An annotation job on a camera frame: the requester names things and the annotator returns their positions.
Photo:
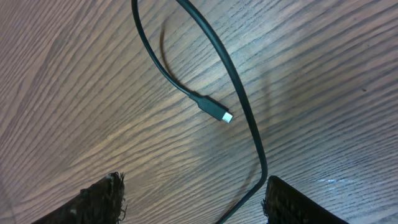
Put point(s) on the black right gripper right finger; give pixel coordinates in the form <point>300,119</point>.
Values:
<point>284,204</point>

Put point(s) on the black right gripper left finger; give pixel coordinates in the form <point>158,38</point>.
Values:
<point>101,203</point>

